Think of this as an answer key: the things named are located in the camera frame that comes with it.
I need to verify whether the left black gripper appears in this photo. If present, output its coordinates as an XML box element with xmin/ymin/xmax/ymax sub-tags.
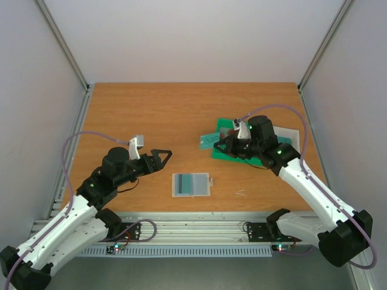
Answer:
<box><xmin>115</xmin><ymin>150</ymin><xmax>173</xmax><ymax>187</ymax></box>

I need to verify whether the teal VIP card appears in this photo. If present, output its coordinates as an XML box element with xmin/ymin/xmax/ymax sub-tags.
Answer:
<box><xmin>199</xmin><ymin>132</ymin><xmax>220</xmax><ymax>150</ymax></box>
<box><xmin>278</xmin><ymin>136</ymin><xmax>292</xmax><ymax>145</ymax></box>

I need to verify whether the translucent grey card holder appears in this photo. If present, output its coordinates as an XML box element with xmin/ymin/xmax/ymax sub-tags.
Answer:
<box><xmin>172</xmin><ymin>173</ymin><xmax>213</xmax><ymax>198</ymax></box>

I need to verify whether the teal card dark stripe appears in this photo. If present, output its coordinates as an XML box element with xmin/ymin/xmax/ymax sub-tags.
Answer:
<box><xmin>175</xmin><ymin>174</ymin><xmax>193</xmax><ymax>196</ymax></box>

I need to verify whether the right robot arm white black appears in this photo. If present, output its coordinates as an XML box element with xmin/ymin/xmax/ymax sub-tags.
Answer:
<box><xmin>213</xmin><ymin>115</ymin><xmax>374</xmax><ymax>267</ymax></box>

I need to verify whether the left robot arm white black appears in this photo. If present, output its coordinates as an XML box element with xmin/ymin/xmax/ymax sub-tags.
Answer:
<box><xmin>1</xmin><ymin>147</ymin><xmax>172</xmax><ymax>289</ymax></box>

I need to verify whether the card with red circles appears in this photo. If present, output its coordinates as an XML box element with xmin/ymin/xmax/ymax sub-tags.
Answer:
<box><xmin>219</xmin><ymin>127</ymin><xmax>235</xmax><ymax>138</ymax></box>

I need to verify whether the green left bin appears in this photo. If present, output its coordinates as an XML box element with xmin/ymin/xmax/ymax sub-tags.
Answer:
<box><xmin>212</xmin><ymin>118</ymin><xmax>240</xmax><ymax>163</ymax></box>

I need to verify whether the green bin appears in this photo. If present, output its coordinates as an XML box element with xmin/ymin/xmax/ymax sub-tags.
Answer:
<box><xmin>212</xmin><ymin>118</ymin><xmax>240</xmax><ymax>163</ymax></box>
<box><xmin>239</xmin><ymin>158</ymin><xmax>262</xmax><ymax>167</ymax></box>

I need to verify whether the green middle bin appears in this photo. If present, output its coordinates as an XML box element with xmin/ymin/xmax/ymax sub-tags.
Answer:
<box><xmin>239</xmin><ymin>158</ymin><xmax>262</xmax><ymax>167</ymax></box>

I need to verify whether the white right bin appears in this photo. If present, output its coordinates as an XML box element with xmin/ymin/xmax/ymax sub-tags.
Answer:
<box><xmin>273</xmin><ymin>126</ymin><xmax>301</xmax><ymax>153</ymax></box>

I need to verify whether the left small circuit board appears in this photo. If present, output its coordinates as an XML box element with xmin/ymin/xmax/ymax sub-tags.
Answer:
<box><xmin>105</xmin><ymin>244</ymin><xmax>125</xmax><ymax>255</ymax></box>

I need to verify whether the small circuit board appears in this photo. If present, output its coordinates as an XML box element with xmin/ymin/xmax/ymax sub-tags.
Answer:
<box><xmin>105</xmin><ymin>244</ymin><xmax>125</xmax><ymax>255</ymax></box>
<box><xmin>272</xmin><ymin>244</ymin><xmax>294</xmax><ymax>252</ymax></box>

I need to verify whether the right small circuit board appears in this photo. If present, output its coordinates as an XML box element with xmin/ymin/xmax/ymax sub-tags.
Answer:
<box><xmin>272</xmin><ymin>244</ymin><xmax>294</xmax><ymax>252</ymax></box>

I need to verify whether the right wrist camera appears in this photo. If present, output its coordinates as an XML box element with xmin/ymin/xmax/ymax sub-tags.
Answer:
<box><xmin>233</xmin><ymin>119</ymin><xmax>251</xmax><ymax>140</ymax></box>

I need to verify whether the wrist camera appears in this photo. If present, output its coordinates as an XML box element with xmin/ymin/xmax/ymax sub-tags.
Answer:
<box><xmin>128</xmin><ymin>135</ymin><xmax>144</xmax><ymax>160</ymax></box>
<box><xmin>233</xmin><ymin>119</ymin><xmax>251</xmax><ymax>140</ymax></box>

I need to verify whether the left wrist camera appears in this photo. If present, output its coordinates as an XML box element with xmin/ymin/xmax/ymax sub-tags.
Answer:
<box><xmin>128</xmin><ymin>135</ymin><xmax>144</xmax><ymax>160</ymax></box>

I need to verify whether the aluminium front rail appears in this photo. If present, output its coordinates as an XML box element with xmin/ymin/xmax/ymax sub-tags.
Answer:
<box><xmin>33</xmin><ymin>211</ymin><xmax>321</xmax><ymax>245</ymax></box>

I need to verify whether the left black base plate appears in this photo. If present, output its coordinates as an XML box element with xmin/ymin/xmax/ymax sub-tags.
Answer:
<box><xmin>102</xmin><ymin>221</ymin><xmax>141</xmax><ymax>242</ymax></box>

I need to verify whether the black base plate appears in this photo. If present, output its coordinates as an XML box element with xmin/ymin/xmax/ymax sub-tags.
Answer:
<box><xmin>242</xmin><ymin>222</ymin><xmax>300</xmax><ymax>243</ymax></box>
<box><xmin>102</xmin><ymin>221</ymin><xmax>141</xmax><ymax>242</ymax></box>

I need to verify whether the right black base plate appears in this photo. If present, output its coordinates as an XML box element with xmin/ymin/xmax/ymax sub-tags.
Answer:
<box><xmin>242</xmin><ymin>222</ymin><xmax>300</xmax><ymax>243</ymax></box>

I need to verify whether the grey slotted cable duct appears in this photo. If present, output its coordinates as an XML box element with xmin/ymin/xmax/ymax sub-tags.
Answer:
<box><xmin>78</xmin><ymin>245</ymin><xmax>272</xmax><ymax>259</ymax></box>

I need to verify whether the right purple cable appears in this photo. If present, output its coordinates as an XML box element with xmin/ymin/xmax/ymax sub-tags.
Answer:
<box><xmin>238</xmin><ymin>103</ymin><xmax>378</xmax><ymax>269</ymax></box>

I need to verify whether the left aluminium frame post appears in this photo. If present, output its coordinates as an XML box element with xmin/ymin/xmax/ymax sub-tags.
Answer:
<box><xmin>33</xmin><ymin>0</ymin><xmax>90</xmax><ymax>91</ymax></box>

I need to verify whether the aluminium frame post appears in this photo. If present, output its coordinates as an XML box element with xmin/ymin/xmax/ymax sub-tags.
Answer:
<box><xmin>297</xmin><ymin>0</ymin><xmax>356</xmax><ymax>91</ymax></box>
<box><xmin>33</xmin><ymin>0</ymin><xmax>90</xmax><ymax>91</ymax></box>

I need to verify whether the right aluminium frame post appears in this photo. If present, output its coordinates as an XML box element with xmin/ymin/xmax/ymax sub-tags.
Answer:
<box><xmin>297</xmin><ymin>0</ymin><xmax>356</xmax><ymax>91</ymax></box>

